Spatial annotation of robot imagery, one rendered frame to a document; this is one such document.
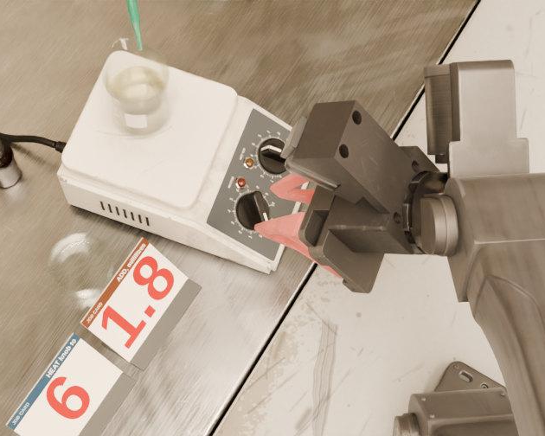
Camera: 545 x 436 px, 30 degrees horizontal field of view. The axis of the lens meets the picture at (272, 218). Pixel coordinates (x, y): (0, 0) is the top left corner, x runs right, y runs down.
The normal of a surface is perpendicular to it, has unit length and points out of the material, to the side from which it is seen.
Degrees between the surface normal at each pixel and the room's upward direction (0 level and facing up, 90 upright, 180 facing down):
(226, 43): 0
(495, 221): 18
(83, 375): 40
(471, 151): 26
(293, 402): 0
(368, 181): 49
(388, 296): 0
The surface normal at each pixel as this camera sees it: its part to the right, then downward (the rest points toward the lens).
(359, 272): 0.73, 0.02
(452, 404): -0.04, -0.96
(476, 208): 0.02, -0.63
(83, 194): -0.33, 0.87
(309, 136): -0.58, -0.50
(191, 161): 0.04, -0.36
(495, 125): 0.07, 0.07
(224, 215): 0.51, -0.15
